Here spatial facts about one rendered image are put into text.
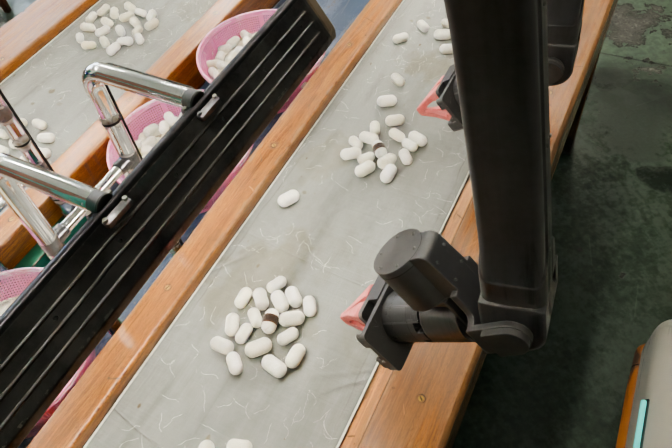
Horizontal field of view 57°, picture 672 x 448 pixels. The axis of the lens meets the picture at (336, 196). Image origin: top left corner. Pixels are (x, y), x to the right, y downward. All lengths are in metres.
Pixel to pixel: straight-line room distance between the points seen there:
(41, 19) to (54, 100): 0.27
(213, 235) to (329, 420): 0.34
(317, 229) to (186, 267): 0.21
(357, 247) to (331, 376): 0.21
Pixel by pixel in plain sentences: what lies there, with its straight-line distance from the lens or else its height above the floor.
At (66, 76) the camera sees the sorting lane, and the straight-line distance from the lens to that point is 1.44.
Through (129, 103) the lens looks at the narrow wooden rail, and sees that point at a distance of 1.27.
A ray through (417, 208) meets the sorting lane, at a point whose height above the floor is 0.74.
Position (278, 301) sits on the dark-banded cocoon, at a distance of 0.91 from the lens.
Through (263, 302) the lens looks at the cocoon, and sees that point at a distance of 0.91.
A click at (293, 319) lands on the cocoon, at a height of 0.76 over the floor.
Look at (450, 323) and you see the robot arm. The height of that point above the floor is 0.99.
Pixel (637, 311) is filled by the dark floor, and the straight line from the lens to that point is 1.86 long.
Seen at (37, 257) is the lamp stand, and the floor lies 0.71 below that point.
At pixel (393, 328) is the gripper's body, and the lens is 0.67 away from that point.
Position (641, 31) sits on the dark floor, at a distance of 2.73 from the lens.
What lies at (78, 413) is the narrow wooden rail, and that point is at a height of 0.76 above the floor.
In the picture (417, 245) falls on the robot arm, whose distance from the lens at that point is 0.58.
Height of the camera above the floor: 1.53
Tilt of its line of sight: 50 degrees down
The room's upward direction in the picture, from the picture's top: 8 degrees counter-clockwise
